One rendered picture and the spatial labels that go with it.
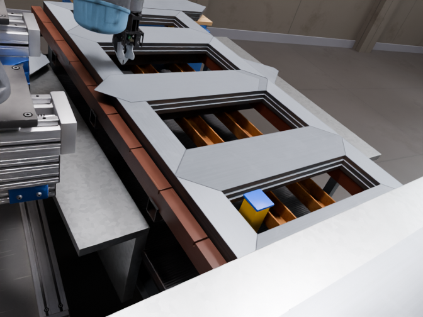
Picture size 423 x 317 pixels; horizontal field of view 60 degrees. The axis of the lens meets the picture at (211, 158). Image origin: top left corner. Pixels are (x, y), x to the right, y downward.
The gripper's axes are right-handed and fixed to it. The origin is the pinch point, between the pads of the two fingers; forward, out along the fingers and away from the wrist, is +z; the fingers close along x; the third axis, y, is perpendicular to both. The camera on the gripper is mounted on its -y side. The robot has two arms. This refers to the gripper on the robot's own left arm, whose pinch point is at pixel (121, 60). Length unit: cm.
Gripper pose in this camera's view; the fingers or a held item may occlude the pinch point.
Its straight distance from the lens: 146.1
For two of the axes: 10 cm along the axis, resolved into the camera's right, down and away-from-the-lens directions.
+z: -2.6, 7.7, 5.9
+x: 8.0, -1.7, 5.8
